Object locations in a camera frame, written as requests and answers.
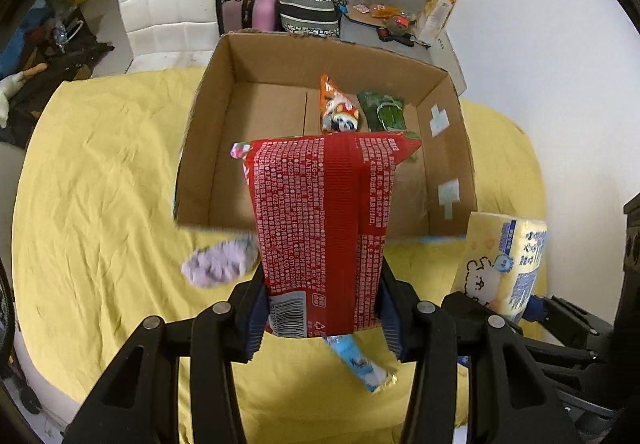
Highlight orange snack packet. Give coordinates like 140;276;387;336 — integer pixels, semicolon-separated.
318;73;362;135

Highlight white padded chair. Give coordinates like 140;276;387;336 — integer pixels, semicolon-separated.
114;0;224;74

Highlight green snack packet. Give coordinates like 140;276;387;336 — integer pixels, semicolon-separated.
357;91;422;161

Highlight purple cloth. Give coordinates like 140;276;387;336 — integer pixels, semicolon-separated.
180;233;259;289

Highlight patterned tote bag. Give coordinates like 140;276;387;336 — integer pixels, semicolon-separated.
276;0;351;39

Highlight white plush toy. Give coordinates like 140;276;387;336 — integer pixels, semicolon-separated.
0;72;26;129

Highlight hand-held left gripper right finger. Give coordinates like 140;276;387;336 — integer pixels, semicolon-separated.
375;268;577;444

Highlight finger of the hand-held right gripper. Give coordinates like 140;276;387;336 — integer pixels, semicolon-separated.
522;293;619;361
440;291;627;426

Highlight pink suitcase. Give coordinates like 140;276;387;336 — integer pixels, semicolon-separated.
221;0;281;36

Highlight red snack packet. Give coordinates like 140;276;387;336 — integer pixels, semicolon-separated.
229;131;424;340

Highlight light blue snack packet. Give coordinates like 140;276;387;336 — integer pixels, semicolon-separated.
320;334;399;394

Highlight yellow tissue pack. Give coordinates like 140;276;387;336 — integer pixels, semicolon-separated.
451;211;549;325

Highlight cardboard box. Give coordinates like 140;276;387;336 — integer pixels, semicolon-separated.
172;28;479;245

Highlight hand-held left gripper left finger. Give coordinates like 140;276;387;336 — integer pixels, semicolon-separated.
62;269;272;444

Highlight red and black tool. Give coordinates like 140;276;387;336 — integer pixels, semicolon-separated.
377;17;418;48

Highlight yellow packet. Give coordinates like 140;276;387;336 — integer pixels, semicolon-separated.
414;0;459;45

